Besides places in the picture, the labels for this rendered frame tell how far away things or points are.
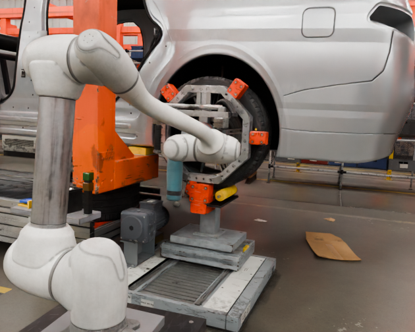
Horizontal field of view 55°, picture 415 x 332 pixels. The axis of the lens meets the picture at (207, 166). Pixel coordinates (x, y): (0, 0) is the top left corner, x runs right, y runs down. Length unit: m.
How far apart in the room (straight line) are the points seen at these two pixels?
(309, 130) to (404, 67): 0.57
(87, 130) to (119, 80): 1.04
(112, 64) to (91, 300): 0.62
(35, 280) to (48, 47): 0.64
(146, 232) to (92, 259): 1.17
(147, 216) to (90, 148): 0.48
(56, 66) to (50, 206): 0.39
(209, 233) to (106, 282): 1.43
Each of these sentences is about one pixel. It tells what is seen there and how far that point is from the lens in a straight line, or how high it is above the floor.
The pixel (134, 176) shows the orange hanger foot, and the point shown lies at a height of 0.57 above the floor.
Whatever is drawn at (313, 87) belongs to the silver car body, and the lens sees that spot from 2.26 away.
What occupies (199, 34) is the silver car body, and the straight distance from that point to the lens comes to 2.47.
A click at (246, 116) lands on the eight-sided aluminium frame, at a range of 2.16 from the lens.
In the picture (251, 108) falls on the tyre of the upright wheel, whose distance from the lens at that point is 2.24.
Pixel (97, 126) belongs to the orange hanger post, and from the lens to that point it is 2.14.
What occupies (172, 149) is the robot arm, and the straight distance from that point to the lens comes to 1.50.
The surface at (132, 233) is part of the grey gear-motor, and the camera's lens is 2.29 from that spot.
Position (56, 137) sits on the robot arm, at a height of 0.88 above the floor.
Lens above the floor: 0.97
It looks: 8 degrees down
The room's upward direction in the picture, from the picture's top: 3 degrees clockwise
